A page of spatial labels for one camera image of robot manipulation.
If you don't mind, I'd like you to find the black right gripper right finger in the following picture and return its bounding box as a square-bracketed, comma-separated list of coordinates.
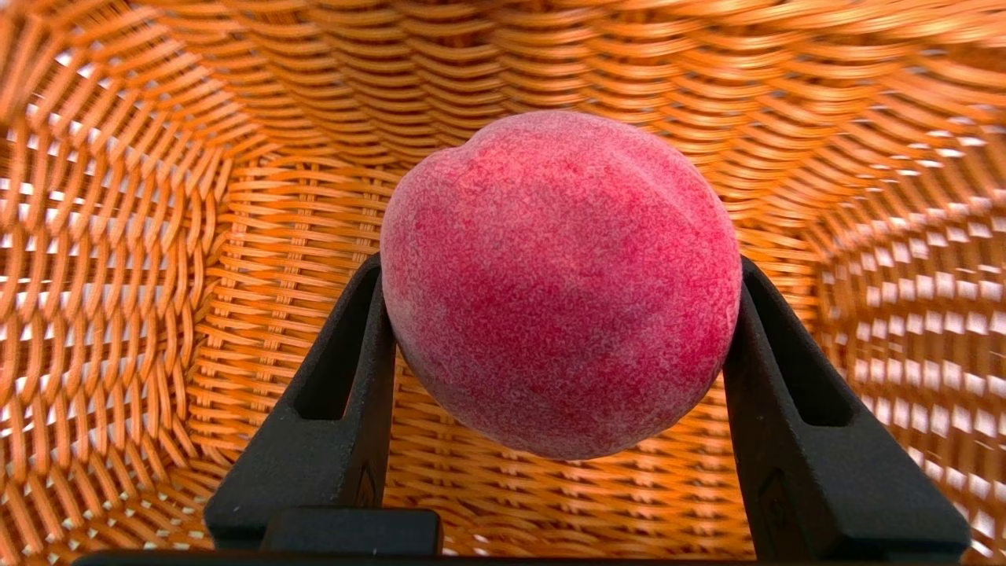
[721, 255, 972, 562]

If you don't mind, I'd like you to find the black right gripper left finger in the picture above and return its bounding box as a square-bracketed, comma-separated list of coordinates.
[204, 253, 398, 551]

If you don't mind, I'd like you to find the red yellow peach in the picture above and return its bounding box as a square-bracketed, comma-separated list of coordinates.
[380, 109, 743, 461]

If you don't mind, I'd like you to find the orange wicker basket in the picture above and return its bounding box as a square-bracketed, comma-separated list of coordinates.
[0, 0, 1006, 566]

